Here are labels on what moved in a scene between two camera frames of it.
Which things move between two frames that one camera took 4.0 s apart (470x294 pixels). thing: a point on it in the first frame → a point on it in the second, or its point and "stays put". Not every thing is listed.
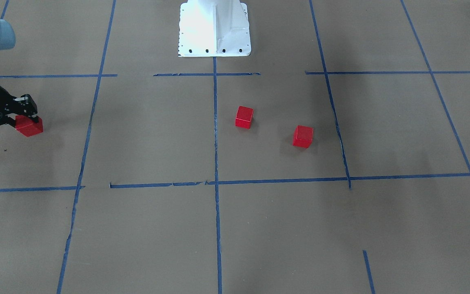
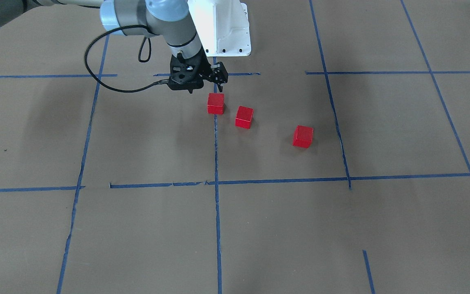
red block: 302,136 stays put
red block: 244,116 stays put
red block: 28,128 → 216,103
